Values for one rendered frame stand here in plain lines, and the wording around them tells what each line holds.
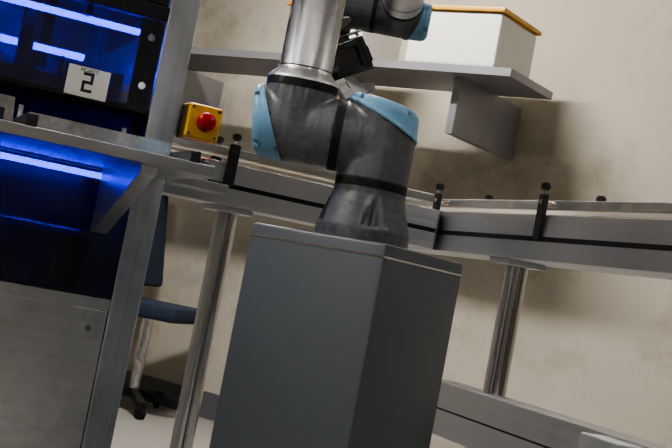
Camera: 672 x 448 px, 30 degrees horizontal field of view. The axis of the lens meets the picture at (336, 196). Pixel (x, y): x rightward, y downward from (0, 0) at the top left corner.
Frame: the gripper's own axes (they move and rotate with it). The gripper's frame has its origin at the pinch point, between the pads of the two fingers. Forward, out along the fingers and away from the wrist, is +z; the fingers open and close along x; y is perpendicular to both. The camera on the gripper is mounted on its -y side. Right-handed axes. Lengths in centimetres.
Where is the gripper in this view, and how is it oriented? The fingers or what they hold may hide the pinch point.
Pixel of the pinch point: (337, 63)
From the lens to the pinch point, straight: 209.0
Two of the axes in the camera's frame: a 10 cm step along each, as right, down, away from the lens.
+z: 1.5, 1.2, -9.8
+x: 3.5, 9.2, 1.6
